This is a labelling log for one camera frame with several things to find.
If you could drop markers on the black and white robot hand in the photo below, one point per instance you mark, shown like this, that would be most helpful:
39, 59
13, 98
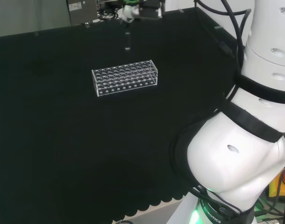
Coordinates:
128, 12

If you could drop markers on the clear glass test tube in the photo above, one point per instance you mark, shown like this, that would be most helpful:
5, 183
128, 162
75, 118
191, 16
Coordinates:
127, 48

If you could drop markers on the clear plastic test tube rack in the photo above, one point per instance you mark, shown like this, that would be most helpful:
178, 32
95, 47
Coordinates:
123, 77

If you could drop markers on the clear plastic clip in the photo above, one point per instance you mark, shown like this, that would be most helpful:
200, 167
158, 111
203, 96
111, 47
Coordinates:
86, 25

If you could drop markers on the grey metal cabinet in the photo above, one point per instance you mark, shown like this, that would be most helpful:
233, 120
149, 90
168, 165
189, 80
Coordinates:
81, 11

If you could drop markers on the grey tape strip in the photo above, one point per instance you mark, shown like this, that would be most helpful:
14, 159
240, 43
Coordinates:
218, 27
181, 10

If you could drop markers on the black bench cloth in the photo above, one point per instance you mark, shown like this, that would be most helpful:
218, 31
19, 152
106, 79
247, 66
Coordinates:
63, 140

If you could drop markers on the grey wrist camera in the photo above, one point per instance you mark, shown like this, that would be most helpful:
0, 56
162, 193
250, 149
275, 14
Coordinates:
151, 10

